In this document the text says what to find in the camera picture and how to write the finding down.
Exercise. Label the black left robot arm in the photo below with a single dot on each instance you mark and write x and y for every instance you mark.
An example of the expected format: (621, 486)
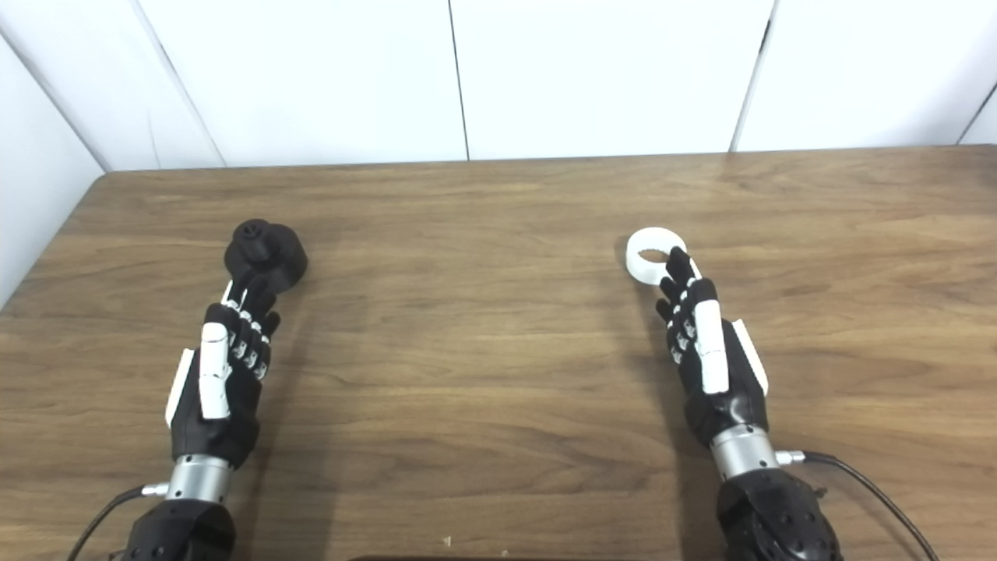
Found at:
(183, 534)

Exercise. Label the round black part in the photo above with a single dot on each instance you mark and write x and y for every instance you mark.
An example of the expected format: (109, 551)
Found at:
(276, 253)

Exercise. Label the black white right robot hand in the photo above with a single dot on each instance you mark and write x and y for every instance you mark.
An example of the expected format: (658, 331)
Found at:
(724, 405)

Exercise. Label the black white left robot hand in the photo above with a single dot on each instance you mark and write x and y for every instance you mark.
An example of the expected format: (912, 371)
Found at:
(222, 421)

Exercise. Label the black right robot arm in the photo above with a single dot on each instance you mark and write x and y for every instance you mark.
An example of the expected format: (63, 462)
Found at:
(779, 522)

